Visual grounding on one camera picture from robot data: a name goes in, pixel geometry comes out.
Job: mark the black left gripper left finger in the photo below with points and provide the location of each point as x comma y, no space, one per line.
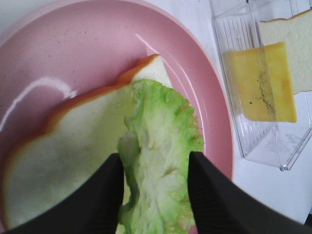
91,209

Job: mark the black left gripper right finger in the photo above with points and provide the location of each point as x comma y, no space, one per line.
220,207

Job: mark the bread slice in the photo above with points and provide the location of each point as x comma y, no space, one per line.
77,139
296,32

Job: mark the green lettuce leaf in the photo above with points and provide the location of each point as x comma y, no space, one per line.
155,155

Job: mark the yellow cheese slice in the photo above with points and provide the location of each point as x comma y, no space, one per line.
263,82

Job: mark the pink round plate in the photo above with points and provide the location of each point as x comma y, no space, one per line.
71,47

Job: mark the clear plastic tray right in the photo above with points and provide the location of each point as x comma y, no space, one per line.
236,25

